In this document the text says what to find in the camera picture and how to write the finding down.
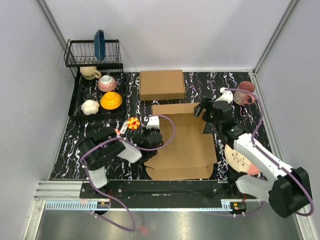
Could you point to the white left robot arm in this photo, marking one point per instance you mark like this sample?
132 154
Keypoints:
97 161

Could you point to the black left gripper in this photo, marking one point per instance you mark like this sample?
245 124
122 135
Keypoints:
146 130

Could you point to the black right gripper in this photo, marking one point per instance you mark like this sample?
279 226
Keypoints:
206 103

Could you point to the white flower-shaped cup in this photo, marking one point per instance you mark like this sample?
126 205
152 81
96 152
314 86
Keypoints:
90 107

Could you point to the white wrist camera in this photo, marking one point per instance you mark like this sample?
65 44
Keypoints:
226 95
152 122

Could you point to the closed brown cardboard box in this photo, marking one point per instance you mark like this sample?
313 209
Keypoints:
161 85

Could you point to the orange sunflower plush toy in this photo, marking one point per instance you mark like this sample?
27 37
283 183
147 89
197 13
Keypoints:
133 123

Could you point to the orange yellow ribbed bowl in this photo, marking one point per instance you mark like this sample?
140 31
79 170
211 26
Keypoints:
111 100

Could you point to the cream ceramic mug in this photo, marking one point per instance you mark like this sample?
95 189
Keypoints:
90 72

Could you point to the pink sunflower plush toy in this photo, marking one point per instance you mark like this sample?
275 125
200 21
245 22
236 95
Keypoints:
117 131

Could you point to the pink patterned mug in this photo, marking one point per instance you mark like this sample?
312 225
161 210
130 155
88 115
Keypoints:
242 98

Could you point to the blue plate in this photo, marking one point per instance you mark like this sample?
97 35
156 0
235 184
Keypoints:
99 45

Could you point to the pink patterned bowl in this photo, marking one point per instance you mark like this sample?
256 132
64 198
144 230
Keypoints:
107 83

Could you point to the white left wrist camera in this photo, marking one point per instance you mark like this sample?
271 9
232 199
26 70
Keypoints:
152 122

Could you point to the cream pink floral plate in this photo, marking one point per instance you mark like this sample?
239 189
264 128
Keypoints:
239 162

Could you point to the black wire dish rack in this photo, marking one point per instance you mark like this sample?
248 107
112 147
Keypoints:
80 54

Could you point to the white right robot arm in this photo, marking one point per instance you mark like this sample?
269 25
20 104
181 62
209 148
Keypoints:
286 189

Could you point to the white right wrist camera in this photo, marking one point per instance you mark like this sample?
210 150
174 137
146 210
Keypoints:
226 95

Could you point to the brown cardboard box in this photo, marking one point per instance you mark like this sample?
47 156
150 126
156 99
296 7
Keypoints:
161 85
189 153

